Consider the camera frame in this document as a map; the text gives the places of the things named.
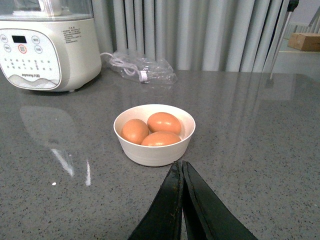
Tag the brown egg left in bowl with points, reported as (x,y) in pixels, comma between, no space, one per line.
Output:
(135,131)

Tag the white round bowl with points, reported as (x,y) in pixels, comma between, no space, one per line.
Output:
(155,156)

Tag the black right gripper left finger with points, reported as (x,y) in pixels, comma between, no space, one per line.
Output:
(163,219)

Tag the white soy milk maker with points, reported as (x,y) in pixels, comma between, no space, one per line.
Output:
(48,45)

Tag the brown egg front in bowl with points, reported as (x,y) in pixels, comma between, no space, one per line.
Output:
(161,138)

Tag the brown egg in bowl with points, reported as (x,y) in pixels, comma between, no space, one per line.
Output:
(163,121)
(135,131)
(161,138)

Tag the clear plastic bag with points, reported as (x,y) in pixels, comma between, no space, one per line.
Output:
(135,66)

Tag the cardboard box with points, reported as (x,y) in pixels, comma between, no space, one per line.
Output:
(308,42)

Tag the metal tripod stand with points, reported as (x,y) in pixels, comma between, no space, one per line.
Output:
(302,16)

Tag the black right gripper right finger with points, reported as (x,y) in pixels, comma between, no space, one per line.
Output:
(206,217)

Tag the brown egg back in bowl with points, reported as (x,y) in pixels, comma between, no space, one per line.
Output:
(163,121)

